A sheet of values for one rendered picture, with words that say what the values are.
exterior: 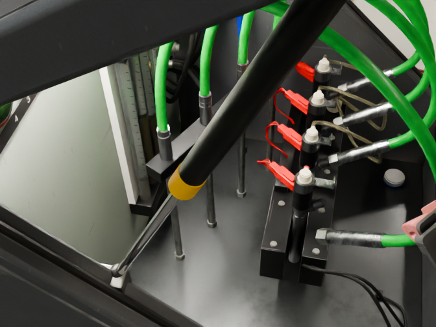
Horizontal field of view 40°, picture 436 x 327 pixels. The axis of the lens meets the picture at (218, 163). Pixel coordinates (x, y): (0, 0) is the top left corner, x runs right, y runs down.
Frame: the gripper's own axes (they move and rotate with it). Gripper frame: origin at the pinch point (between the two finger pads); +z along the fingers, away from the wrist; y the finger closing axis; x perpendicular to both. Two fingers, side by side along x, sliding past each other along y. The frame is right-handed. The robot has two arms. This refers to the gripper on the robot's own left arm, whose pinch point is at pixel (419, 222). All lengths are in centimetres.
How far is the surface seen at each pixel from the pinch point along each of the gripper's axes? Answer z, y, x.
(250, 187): 54, 1, -1
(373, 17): 58, -43, -14
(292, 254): 32.7, 6.3, 6.6
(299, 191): 20.5, 3.2, -4.8
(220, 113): -27.4, 19.1, -25.6
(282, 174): 24.1, 2.9, -7.2
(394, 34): 53, -42, -9
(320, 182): 19.3, 0.4, -4.3
